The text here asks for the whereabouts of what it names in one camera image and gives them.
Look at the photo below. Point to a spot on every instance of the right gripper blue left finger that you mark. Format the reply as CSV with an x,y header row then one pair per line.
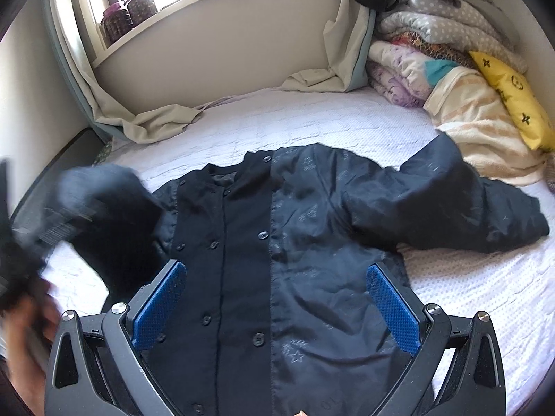
x,y
152,305

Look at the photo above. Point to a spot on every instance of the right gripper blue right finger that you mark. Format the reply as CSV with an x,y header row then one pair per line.
x,y
399,307

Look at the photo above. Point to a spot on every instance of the dark navy padded jacket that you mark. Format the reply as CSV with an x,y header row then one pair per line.
x,y
275,317

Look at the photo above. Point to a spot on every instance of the person's left hand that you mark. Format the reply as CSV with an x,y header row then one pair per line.
x,y
26,376

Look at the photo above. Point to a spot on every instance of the white quilted bed cover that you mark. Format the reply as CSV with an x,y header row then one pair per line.
x,y
515,288

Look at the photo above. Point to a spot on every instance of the cream peach striped blanket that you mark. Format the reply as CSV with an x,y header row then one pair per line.
x,y
465,107

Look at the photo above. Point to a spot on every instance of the purple floral folded quilt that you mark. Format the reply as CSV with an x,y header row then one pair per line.
x,y
402,75

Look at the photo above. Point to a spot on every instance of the yellow pillow with black crosses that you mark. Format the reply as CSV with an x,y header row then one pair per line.
x,y
528,115

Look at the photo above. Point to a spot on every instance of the dark jar right on sill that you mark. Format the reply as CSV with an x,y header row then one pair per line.
x,y
141,10

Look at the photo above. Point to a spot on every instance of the leopard print folded fabric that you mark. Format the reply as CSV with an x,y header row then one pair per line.
x,y
433,50

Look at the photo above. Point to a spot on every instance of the grey polka dot blanket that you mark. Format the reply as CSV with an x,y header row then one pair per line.
x,y
487,30

